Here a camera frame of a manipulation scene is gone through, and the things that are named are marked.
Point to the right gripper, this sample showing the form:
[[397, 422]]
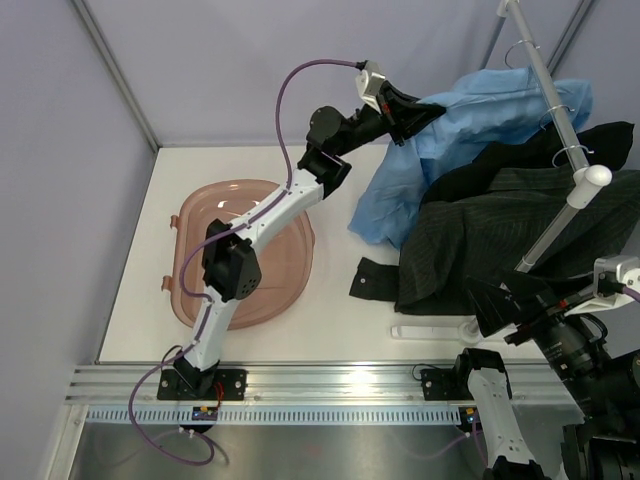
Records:
[[499, 307]]

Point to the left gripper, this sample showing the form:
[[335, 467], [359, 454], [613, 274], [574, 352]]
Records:
[[400, 114]]

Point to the light blue shirt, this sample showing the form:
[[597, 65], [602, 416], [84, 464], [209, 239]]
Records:
[[504, 106]]

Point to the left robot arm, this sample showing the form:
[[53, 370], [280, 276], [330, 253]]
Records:
[[230, 250]]

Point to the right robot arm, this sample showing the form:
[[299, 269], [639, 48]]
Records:
[[606, 389]]

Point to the dark striped shirt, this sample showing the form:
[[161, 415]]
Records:
[[483, 236]]

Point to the black shirt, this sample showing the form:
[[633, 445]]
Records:
[[611, 143]]

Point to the white clothes rack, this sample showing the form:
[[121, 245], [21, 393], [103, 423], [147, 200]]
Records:
[[574, 93]]

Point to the pink translucent plastic basin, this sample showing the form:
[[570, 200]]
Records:
[[285, 263]]

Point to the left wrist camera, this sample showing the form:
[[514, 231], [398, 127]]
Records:
[[368, 83]]

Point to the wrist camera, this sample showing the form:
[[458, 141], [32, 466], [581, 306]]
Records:
[[615, 284], [368, 83]]

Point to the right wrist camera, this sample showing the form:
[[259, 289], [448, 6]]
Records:
[[615, 284]]

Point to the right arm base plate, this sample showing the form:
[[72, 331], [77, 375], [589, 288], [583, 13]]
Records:
[[440, 384]]

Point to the hanger wire hook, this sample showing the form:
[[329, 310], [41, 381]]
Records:
[[549, 117], [568, 152]]

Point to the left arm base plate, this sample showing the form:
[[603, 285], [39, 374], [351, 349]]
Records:
[[225, 384]]

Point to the aluminium mounting rail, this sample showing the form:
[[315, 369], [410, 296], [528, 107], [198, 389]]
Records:
[[315, 384]]

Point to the light blue cable duct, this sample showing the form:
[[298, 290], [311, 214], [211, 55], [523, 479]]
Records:
[[298, 415]]

